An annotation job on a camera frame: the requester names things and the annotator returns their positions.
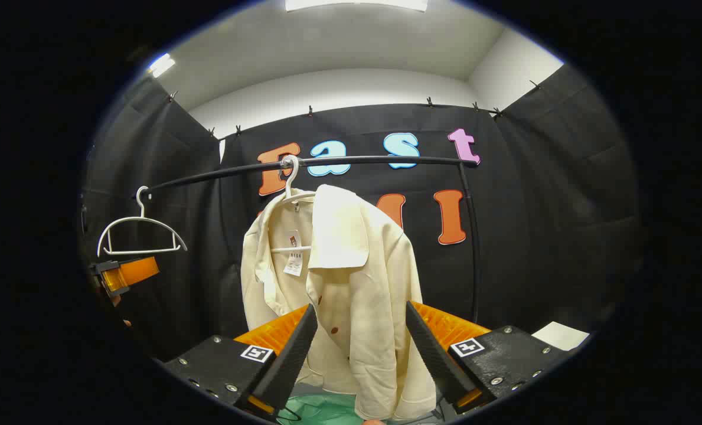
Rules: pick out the ribbed white clothes hanger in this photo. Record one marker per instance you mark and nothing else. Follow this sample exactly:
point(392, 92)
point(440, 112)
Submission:
point(142, 208)

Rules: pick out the black clothes rail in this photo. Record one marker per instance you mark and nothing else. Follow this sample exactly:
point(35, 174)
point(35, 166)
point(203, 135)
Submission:
point(386, 159)

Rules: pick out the black backdrop cloth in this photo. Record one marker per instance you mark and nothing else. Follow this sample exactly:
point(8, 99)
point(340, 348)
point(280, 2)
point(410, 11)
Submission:
point(534, 206)

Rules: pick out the cream jacket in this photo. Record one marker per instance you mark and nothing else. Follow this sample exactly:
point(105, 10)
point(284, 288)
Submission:
point(356, 265)

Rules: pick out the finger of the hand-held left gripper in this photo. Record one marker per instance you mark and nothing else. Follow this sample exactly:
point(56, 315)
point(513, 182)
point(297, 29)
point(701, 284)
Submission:
point(135, 271)

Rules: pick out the smooth white clothes hanger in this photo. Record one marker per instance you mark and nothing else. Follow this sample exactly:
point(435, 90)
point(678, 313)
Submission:
point(292, 177)

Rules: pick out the small ceiling light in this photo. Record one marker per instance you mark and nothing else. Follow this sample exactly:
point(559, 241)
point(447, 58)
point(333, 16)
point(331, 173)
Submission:
point(160, 65)

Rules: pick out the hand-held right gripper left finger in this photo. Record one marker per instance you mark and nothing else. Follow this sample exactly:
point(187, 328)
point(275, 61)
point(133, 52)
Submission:
point(291, 360)

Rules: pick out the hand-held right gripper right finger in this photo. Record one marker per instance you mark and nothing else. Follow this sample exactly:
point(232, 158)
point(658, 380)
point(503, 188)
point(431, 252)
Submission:
point(433, 354)

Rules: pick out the long ceiling light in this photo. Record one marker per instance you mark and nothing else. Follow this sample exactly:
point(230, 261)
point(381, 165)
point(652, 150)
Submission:
point(356, 5)

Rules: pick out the green laundry hamper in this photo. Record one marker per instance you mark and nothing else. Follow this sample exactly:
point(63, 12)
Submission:
point(321, 410)

